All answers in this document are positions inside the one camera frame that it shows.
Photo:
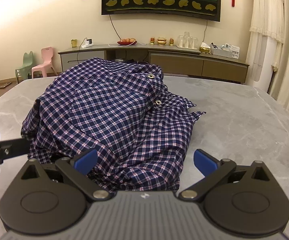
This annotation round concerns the navy plaid shirt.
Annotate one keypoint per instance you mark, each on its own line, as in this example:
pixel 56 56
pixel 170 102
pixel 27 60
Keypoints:
pixel 109 110

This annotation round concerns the small golden candle holder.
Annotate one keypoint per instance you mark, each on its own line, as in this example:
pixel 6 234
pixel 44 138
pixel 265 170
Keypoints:
pixel 152 41
pixel 171 41

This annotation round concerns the white power strip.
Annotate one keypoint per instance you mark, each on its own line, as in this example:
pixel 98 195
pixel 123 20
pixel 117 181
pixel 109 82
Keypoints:
pixel 87 44

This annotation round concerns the golden incense pot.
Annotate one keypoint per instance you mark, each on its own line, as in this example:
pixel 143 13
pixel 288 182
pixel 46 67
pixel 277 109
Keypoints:
pixel 162 41

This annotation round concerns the green plastic child chair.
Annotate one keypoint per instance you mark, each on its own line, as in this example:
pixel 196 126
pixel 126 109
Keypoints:
pixel 25 65

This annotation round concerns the white standing air conditioner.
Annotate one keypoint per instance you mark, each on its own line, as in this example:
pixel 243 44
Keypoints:
pixel 262 62

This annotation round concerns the pink plastic child chair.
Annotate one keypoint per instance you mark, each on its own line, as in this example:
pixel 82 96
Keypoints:
pixel 45 60

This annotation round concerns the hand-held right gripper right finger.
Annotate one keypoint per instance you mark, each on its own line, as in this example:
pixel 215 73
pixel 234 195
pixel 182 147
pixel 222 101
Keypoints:
pixel 204 160

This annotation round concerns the stacked clear glasses on tray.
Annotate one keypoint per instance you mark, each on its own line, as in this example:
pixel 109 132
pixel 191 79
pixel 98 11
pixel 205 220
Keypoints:
pixel 187 41

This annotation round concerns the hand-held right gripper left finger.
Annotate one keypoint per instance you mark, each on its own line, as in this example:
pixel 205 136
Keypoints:
pixel 85 162

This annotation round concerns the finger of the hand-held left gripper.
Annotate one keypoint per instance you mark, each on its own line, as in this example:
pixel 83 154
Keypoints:
pixel 14 146

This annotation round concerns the white storage box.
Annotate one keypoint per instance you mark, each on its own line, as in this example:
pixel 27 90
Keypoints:
pixel 224 51

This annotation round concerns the flat dark floor object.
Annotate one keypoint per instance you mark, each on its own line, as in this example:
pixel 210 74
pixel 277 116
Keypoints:
pixel 5 85

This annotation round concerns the yellow-green cup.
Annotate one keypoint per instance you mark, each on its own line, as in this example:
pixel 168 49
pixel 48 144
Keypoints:
pixel 74 43

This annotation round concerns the golden tissue box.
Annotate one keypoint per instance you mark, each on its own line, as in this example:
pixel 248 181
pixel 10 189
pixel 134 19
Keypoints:
pixel 205 48

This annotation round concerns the white lace cover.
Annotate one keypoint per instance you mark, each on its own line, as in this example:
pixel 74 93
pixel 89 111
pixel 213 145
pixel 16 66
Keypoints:
pixel 267 7

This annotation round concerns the red fruit plate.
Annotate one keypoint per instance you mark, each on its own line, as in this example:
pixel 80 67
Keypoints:
pixel 127 41

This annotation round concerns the long grey television cabinet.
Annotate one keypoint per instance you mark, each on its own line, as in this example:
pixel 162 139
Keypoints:
pixel 174 62

